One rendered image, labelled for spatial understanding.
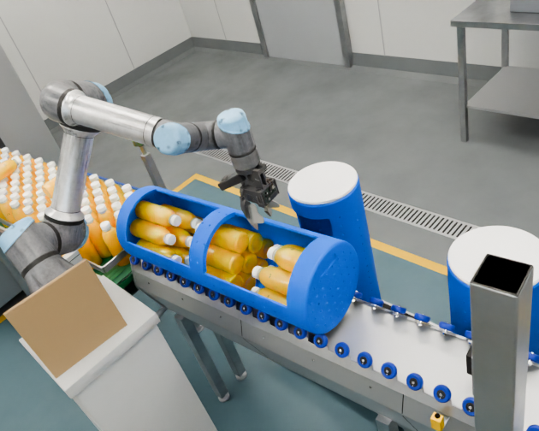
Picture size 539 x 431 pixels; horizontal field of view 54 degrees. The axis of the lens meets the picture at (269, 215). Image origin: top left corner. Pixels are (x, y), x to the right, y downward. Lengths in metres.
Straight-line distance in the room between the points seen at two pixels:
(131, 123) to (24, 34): 5.07
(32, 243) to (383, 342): 1.04
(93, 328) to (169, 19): 5.93
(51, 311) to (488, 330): 1.11
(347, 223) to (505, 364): 1.35
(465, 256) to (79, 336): 1.14
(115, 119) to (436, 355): 1.07
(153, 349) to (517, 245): 1.13
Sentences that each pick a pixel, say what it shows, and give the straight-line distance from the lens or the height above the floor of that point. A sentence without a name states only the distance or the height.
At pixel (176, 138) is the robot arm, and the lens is 1.27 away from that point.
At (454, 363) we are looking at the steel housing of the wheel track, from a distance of 1.59.
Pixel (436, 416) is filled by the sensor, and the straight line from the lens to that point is 1.48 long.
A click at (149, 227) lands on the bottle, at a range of 2.00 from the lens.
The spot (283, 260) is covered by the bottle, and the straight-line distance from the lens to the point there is 1.58.
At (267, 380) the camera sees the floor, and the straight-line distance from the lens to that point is 2.81.
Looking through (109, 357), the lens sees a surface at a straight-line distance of 1.62.
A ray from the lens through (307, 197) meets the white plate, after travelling 2.04.
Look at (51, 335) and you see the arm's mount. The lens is 1.56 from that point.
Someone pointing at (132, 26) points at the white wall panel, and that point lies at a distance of 6.94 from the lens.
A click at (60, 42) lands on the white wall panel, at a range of 6.53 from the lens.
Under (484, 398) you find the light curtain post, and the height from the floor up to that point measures 1.46.
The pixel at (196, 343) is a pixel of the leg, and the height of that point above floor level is 0.46.
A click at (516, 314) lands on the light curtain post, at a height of 1.67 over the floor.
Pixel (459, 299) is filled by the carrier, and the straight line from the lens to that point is 1.71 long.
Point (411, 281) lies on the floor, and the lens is 3.08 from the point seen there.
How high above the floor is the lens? 2.22
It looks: 36 degrees down
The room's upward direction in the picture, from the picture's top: 18 degrees counter-clockwise
